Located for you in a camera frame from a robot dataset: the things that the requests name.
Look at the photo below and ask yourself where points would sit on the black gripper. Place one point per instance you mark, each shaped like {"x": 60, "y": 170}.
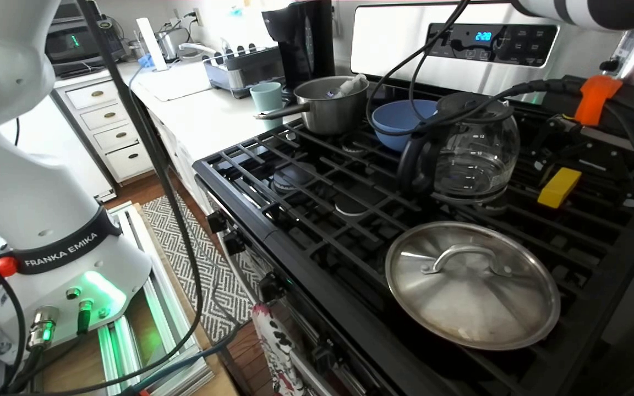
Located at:
{"x": 606, "y": 163}

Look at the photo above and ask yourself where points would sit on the yellow block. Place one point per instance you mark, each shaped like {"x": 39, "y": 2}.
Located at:
{"x": 555, "y": 192}

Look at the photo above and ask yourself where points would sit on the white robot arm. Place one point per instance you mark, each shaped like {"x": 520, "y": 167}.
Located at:
{"x": 68, "y": 257}

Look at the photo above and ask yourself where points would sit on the blue bowl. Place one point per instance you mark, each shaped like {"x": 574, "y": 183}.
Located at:
{"x": 394, "y": 121}

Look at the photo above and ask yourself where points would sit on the glass coffee carafe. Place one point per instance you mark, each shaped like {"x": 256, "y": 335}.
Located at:
{"x": 462, "y": 152}

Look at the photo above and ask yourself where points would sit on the stainless steel gas stove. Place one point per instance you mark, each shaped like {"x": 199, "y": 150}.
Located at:
{"x": 325, "y": 209}

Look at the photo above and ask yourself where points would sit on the steel pot lid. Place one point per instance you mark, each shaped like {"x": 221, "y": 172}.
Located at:
{"x": 472, "y": 287}

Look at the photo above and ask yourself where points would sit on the steel saucepan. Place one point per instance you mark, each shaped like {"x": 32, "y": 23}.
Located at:
{"x": 322, "y": 113}

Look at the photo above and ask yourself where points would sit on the black coffee maker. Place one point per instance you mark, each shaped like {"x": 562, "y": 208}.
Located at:
{"x": 303, "y": 32}

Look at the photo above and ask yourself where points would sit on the light blue plastic cup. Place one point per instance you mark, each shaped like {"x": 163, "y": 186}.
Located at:
{"x": 266, "y": 95}

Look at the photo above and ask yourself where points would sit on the patterned grey floor rug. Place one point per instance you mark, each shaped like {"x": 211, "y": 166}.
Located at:
{"x": 200, "y": 271}

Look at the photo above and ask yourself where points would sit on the patterned dish towel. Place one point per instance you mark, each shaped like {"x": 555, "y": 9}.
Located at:
{"x": 277, "y": 347}

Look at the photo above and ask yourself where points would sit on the white drawer cabinet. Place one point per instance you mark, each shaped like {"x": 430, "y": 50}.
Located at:
{"x": 104, "y": 123}

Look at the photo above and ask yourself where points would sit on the black microwave oven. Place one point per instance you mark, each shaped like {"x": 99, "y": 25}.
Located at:
{"x": 70, "y": 44}

